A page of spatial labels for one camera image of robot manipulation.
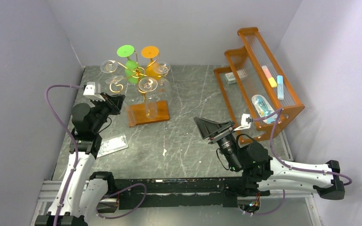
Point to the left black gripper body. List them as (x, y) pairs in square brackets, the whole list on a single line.
[(104, 100)]

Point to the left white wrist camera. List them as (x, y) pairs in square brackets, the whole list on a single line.
[(92, 91)]

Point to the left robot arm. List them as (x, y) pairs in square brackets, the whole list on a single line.
[(80, 192)]

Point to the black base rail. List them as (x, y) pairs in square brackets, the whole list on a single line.
[(175, 192)]

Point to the orange wooden shelf rack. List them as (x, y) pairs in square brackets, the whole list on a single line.
[(245, 62)]

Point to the orange plastic wine glass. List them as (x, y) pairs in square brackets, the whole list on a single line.
[(151, 53)]

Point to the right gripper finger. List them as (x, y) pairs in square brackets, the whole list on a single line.
[(207, 128), (221, 126)]

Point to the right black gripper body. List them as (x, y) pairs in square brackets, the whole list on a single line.
[(219, 132)]

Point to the pink yellow highlighter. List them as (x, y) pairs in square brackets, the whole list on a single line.
[(269, 76)]

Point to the gold wire glass rack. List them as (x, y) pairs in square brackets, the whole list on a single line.
[(136, 112)]

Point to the light blue highlighter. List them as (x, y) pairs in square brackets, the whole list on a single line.
[(280, 87)]

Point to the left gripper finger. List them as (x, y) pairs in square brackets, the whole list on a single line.
[(117, 103), (105, 99)]

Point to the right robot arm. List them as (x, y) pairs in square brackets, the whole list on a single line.
[(262, 173)]

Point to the green plastic wine glass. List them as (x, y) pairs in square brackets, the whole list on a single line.
[(125, 51)]

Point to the small white box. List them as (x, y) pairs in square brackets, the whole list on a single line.
[(230, 78)]

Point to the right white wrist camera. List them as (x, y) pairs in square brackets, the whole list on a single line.
[(246, 122)]

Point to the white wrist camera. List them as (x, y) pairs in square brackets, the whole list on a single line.
[(246, 122), (92, 91)]

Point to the flat blister pack on table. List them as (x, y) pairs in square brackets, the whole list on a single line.
[(112, 145)]

